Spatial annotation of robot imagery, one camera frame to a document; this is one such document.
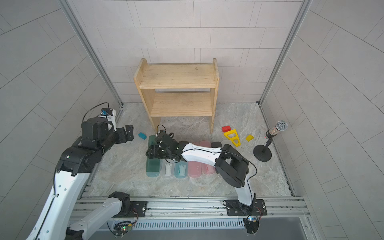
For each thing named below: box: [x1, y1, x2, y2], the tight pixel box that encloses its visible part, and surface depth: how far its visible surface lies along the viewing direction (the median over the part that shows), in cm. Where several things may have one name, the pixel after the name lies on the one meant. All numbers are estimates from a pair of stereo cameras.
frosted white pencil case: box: [160, 158, 176, 178], surface depth 84 cm
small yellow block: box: [245, 134, 255, 142], surface depth 98 cm
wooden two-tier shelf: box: [133, 58, 220, 134], surface depth 80 cm
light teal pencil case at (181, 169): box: [174, 161, 188, 179], surface depth 84 cm
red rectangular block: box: [221, 125, 231, 133], surface depth 104 cm
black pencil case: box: [211, 141, 222, 148], surface depth 95 cm
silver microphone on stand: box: [253, 120, 288, 162], surface depth 81 cm
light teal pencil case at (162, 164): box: [159, 158, 166, 176], surface depth 84 cm
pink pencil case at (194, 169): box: [188, 161, 202, 178], surface depth 84 cm
